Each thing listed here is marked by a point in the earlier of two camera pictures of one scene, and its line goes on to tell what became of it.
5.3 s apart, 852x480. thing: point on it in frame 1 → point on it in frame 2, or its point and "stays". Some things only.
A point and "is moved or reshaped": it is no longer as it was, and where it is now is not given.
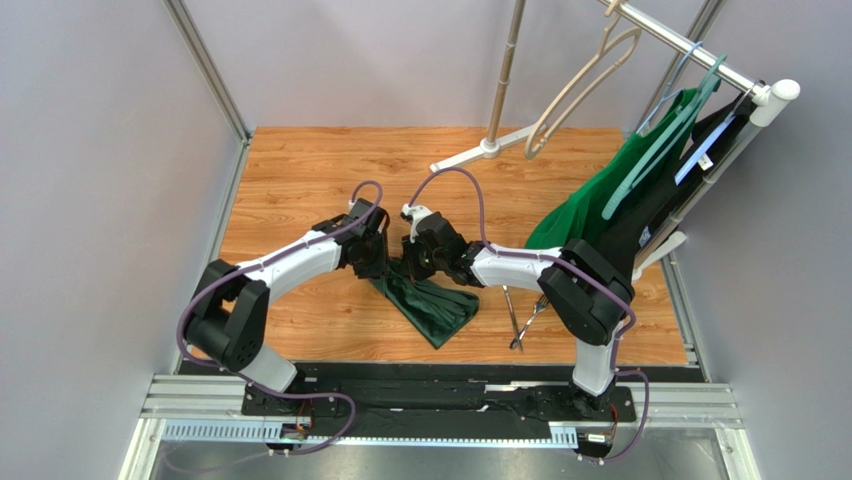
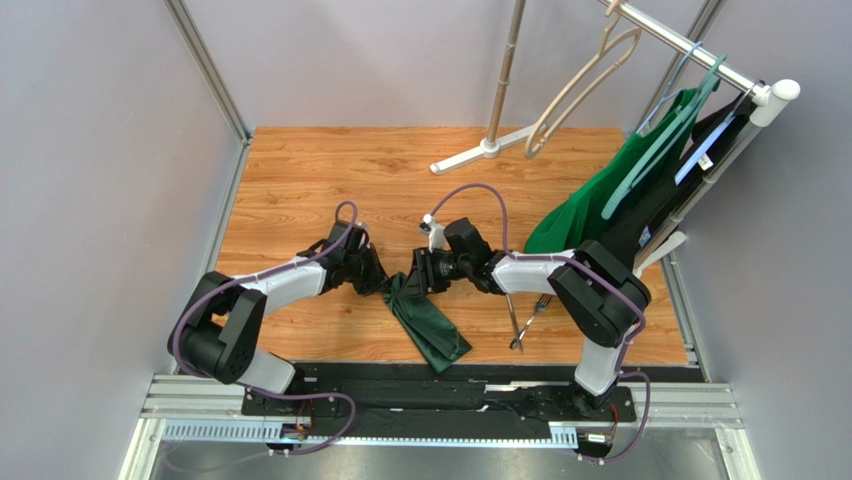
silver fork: [539, 306] stays
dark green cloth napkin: [438, 309] is moved or reshaped
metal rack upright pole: [504, 82] stays
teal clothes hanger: [667, 142] stays
